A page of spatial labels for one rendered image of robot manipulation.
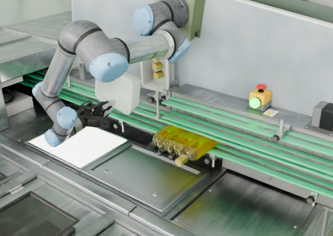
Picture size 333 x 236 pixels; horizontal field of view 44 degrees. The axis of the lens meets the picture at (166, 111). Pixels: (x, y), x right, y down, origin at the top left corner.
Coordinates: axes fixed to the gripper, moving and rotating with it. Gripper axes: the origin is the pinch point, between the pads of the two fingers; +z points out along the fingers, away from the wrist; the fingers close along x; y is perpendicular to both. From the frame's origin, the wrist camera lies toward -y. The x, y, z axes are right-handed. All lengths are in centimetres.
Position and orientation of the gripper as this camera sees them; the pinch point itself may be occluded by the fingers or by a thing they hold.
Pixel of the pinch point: (114, 103)
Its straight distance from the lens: 187.3
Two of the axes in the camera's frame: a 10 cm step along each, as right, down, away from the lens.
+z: 6.2, -4.5, 6.4
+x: 0.1, 8.2, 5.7
